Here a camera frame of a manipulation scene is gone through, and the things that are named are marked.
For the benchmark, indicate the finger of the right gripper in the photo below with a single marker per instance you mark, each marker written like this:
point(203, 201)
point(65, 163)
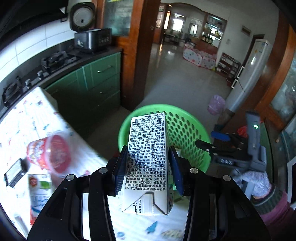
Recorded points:
point(211, 149)
point(220, 136)

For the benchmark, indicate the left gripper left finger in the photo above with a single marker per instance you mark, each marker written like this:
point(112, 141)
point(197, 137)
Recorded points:
point(104, 182)

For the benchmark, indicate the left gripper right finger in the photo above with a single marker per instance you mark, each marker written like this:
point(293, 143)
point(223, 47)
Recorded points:
point(191, 182)

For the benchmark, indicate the large white milk carton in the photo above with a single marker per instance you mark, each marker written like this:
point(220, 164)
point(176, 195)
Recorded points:
point(148, 183)

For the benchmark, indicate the red cartoon plastic cup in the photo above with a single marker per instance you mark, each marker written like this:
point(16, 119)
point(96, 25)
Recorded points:
point(51, 153)

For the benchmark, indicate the small white milk carton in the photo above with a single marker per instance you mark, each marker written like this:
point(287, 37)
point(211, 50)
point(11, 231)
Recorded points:
point(40, 190)

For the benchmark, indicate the black rectangular box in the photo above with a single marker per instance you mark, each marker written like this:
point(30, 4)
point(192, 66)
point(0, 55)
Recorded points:
point(16, 172)

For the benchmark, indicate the right purple sleeve forearm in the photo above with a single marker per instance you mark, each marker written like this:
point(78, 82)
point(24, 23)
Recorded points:
point(275, 210)

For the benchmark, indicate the green plastic trash basket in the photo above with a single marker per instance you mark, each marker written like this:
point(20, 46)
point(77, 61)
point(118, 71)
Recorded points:
point(183, 128)

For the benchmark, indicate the green kitchen cabinet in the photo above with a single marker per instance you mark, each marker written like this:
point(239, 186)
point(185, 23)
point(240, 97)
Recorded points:
point(86, 95)

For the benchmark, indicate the right gloved hand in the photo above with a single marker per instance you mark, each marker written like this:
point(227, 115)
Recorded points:
point(260, 180)

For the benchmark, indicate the pink plastic bag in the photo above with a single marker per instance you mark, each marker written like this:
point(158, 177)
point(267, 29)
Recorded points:
point(216, 105)

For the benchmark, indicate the glass display cabinet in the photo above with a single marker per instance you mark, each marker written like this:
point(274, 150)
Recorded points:
point(284, 101)

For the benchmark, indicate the white standing air conditioner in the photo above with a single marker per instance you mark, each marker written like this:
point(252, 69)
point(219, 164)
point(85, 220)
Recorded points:
point(249, 75)

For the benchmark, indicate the polka dot play fence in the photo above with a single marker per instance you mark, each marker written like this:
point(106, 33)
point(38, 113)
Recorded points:
point(200, 58)

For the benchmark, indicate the cartoon print tablecloth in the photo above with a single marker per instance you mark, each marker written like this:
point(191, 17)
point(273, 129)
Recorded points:
point(36, 116)

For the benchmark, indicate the black gas stove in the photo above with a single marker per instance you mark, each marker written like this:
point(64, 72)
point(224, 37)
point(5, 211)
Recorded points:
point(48, 65)

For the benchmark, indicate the black rice cooker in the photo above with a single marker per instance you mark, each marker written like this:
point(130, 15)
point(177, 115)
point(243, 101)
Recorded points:
point(87, 38)

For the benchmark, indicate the wooden door frame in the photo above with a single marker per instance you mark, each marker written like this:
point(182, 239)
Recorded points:
point(132, 24)

